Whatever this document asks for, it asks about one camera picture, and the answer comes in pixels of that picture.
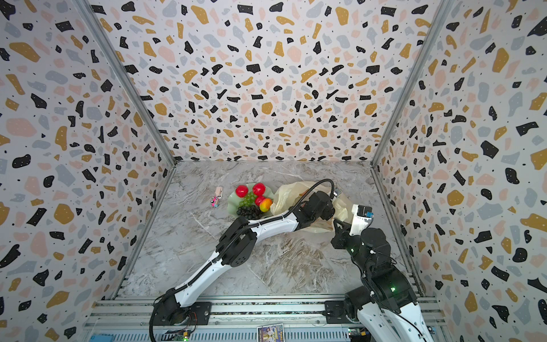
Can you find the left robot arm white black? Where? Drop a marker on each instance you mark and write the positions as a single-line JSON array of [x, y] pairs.
[[234, 249]]

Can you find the green grape bunch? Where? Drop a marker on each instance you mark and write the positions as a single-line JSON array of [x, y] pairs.
[[248, 201]]

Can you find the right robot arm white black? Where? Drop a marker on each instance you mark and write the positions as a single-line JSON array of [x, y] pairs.
[[386, 305]]

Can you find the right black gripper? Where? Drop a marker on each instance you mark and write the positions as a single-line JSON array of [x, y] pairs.
[[341, 236]]

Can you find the purple printed card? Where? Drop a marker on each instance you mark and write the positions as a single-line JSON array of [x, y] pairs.
[[271, 333]]

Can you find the green scalloped plate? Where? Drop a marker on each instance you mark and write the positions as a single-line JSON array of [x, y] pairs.
[[233, 201]]

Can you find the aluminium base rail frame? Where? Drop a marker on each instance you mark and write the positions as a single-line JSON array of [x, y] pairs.
[[311, 317]]

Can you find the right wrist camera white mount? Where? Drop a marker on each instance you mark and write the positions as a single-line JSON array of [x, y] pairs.
[[362, 218]]

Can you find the red yellow mango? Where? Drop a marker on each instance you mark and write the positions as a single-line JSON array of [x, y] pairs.
[[265, 204]]

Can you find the aluminium corner post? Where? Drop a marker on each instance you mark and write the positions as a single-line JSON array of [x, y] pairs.
[[85, 10], [429, 41]]

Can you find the right aluminium corner post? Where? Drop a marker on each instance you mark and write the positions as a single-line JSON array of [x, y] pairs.
[[429, 41]]

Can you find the dark grape bunch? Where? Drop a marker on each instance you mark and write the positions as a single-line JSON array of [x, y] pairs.
[[249, 212]]

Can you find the left aluminium corner post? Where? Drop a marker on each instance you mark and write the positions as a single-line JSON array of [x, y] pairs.
[[85, 10]]

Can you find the round red fruit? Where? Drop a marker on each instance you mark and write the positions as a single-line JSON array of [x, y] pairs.
[[259, 189], [242, 191]]

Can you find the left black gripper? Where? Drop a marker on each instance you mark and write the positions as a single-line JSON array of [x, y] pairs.
[[331, 212]]

